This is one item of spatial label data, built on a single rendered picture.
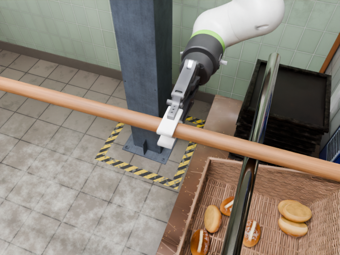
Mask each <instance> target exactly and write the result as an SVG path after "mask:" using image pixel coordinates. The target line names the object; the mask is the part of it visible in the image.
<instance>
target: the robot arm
mask: <svg viewBox="0 0 340 255"><path fill-rule="evenodd" d="M284 13H285V4H284V0H232V1H231V2H229V3H227V4H224V5H222V6H219V7H216V8H213V9H210V10H207V11H205V12H203V13H202V14H201V15H199V17H198V18H197V19H196V21H195V23H194V26H193V33H192V36H191V38H190V40H189V42H188V44H187V45H186V47H185V49H184V51H183V52H180V55H182V56H181V61H182V63H181V65H180V68H179V72H180V76H179V78H178V80H177V82H176V85H175V87H174V89H173V91H172V93H171V97H172V100H169V99H168V100H167V102H166V104H167V105H171V106H169V107H168V109H167V111H166V113H165V115H164V117H163V119H162V121H161V123H160V125H159V127H158V129H157V131H156V133H157V134H159V135H161V136H160V138H159V140H158V142H157V144H158V146H162V147H165V148H168V149H172V147H173V144H174V142H175V140H176V138H175V137H172V136H173V133H174V131H175V129H176V126H177V124H178V122H179V123H183V124H185V120H186V118H187V116H188V114H189V111H190V109H191V107H192V106H193V104H194V97H195V94H196V93H197V92H198V89H199V86H202V85H204V84H206V83H207V82H208V81H209V79H210V77H211V76H212V75H213V74H215V73H216V71H217V70H218V69H219V66H220V65H222V64H223V65H227V61H224V60H222V56H223V53H224V51H225V49H226V48H228V47H230V46H232V45H235V44H237V43H240V42H242V41H245V40H248V39H251V38H255V37H259V36H263V35H266V34H269V33H271V32H273V31H274V30H275V29H276V28H277V27H278V26H279V25H280V23H281V22H282V20H283V17H284Z"/></svg>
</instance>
